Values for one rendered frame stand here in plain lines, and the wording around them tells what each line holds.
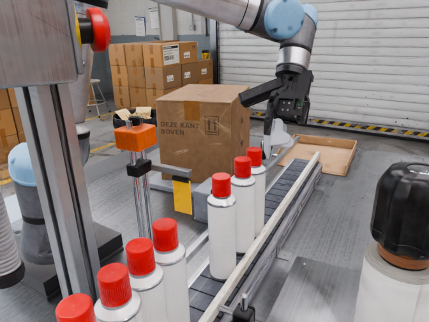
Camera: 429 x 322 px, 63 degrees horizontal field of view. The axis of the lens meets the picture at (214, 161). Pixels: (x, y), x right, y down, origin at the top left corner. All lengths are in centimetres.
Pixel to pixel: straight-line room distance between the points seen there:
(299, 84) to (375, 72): 381
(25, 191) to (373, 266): 62
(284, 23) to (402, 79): 393
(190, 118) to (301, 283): 59
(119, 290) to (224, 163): 73
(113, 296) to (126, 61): 413
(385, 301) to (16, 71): 44
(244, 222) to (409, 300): 35
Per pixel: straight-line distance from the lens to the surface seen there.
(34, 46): 31
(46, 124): 46
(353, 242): 92
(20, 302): 83
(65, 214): 51
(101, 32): 33
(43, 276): 79
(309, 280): 71
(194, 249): 63
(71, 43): 31
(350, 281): 72
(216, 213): 61
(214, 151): 107
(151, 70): 419
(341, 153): 149
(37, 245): 81
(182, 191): 51
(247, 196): 68
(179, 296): 51
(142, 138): 49
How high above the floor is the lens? 133
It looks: 21 degrees down
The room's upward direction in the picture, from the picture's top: 1 degrees counter-clockwise
